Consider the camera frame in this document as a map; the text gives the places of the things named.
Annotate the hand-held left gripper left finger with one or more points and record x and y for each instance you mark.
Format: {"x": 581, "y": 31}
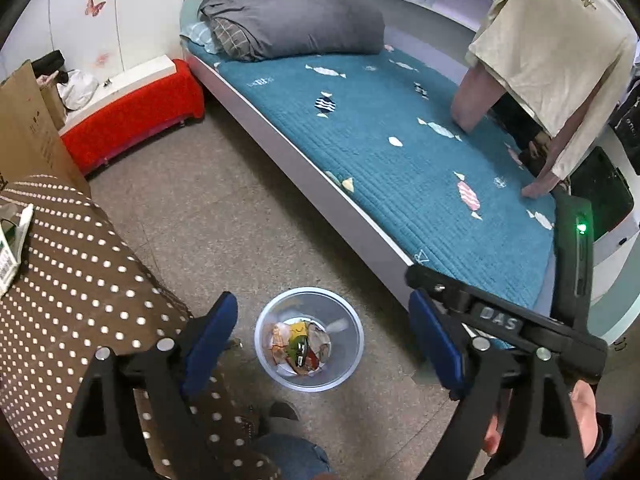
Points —
{"x": 210, "y": 345}

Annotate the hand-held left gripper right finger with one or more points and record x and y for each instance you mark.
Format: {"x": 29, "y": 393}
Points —
{"x": 435, "y": 345}

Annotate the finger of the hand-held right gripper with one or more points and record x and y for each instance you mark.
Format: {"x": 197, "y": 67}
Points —
{"x": 495, "y": 317}

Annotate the white printed paper wrapper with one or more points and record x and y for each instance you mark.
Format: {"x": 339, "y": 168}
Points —
{"x": 278, "y": 342}

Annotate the translucent blue waste bin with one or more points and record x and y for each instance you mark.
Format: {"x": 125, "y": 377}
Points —
{"x": 352, "y": 320}

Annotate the small black wrapper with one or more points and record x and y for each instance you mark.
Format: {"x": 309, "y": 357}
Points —
{"x": 300, "y": 354}

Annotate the red snack bag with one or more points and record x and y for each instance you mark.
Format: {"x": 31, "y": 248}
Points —
{"x": 315, "y": 360}

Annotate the beige paper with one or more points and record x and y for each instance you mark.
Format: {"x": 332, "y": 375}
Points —
{"x": 319, "y": 335}

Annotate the person's right forearm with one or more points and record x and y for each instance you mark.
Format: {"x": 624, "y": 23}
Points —
{"x": 604, "y": 435}

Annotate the person's right hand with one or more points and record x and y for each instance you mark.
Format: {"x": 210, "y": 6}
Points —
{"x": 585, "y": 415}

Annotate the person's leg in jeans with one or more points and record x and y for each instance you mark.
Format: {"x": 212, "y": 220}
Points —
{"x": 290, "y": 457}

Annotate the brown polka dot tablecloth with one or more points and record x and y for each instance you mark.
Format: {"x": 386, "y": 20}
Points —
{"x": 75, "y": 285}

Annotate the blue candy print bed sheet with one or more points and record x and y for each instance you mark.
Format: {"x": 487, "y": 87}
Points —
{"x": 375, "y": 170}

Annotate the bed with teal quilt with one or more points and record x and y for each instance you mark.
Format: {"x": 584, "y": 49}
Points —
{"x": 300, "y": 160}

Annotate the white and green box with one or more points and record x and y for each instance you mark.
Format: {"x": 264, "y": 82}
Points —
{"x": 9, "y": 255}

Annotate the cream hanging shirt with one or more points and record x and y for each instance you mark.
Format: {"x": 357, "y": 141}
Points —
{"x": 550, "y": 35}

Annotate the red ottoman bench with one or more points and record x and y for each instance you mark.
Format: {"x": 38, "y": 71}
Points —
{"x": 140, "y": 115}

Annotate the large cardboard box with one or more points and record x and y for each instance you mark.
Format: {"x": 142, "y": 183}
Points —
{"x": 35, "y": 130}

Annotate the white board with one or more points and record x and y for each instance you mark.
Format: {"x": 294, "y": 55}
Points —
{"x": 135, "y": 75}

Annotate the small cardboard box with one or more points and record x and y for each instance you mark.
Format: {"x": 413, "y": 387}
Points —
{"x": 52, "y": 107}

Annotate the white plastic bag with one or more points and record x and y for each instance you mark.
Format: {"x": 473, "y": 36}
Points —
{"x": 77, "y": 90}

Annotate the faint pink butterfly sticker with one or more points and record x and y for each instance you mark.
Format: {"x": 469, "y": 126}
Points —
{"x": 102, "y": 59}

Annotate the striped light blue pillow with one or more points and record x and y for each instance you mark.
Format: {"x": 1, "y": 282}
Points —
{"x": 197, "y": 35}

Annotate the black garment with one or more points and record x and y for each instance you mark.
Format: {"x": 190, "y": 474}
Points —
{"x": 47, "y": 65}

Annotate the pale green wardrobe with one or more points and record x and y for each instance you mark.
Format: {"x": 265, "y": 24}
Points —
{"x": 145, "y": 15}

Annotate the grey duvet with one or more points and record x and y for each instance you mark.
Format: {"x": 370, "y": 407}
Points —
{"x": 300, "y": 20}

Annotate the pink butterfly wall sticker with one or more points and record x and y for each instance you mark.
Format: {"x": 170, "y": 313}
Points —
{"x": 94, "y": 6}

